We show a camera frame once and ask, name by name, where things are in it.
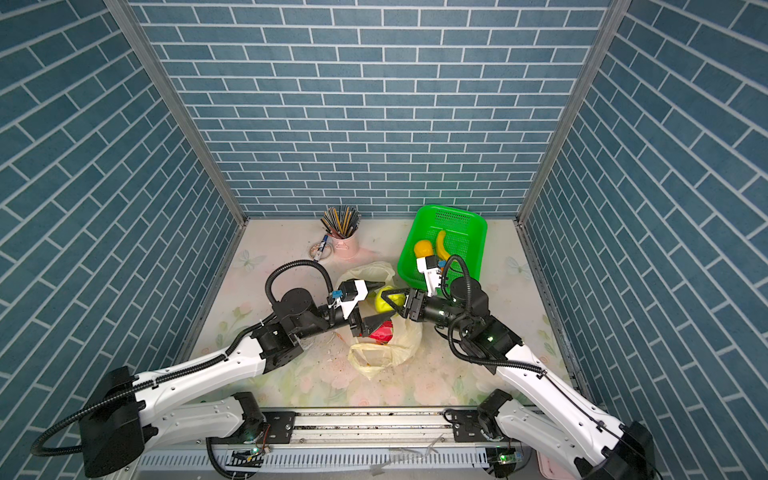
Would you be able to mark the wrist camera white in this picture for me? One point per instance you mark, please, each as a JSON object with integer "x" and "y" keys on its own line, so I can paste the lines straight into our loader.
{"x": 347, "y": 292}
{"x": 429, "y": 267}

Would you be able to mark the bundle of coloured pencils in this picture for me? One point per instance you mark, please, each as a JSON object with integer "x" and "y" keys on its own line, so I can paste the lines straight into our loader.
{"x": 341, "y": 222}

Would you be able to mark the yellow apple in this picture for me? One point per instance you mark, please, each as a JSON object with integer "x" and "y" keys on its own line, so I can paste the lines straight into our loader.
{"x": 423, "y": 248}

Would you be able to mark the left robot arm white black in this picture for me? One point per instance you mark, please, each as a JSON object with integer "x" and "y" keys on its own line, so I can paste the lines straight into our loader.
{"x": 126, "y": 410}

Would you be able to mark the red dragon fruit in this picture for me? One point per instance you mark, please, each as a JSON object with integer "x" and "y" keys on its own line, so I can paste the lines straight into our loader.
{"x": 384, "y": 333}

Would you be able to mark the pink pencil cup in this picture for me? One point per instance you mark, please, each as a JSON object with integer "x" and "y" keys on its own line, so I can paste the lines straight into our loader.
{"x": 345, "y": 248}

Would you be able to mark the green plastic basket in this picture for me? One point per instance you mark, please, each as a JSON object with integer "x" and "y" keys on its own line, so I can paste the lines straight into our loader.
{"x": 465, "y": 235}

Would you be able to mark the blue marker pen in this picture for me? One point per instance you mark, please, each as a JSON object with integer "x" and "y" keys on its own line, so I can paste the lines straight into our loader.
{"x": 319, "y": 249}

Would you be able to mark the yellow printed plastic bag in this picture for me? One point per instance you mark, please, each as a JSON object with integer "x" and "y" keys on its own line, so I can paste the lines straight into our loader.
{"x": 395, "y": 341}

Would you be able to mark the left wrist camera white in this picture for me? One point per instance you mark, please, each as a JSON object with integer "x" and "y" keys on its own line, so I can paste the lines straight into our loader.
{"x": 347, "y": 292}

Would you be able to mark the yellow banana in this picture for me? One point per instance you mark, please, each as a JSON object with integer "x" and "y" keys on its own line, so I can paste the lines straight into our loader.
{"x": 442, "y": 252}

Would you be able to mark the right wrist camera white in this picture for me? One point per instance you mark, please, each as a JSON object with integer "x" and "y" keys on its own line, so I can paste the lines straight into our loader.
{"x": 429, "y": 267}

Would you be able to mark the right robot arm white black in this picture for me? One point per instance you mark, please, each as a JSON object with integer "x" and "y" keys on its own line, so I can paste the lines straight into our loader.
{"x": 566, "y": 427}

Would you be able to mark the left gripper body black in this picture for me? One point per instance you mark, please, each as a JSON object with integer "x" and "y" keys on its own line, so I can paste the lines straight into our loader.
{"x": 351, "y": 321}

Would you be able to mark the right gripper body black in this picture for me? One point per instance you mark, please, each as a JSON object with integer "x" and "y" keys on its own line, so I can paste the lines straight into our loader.
{"x": 436, "y": 310}

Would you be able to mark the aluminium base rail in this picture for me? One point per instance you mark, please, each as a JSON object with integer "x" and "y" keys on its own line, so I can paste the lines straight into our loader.
{"x": 320, "y": 440}

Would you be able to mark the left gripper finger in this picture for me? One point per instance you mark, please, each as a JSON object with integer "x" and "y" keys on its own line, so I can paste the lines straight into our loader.
{"x": 372, "y": 323}
{"x": 368, "y": 285}

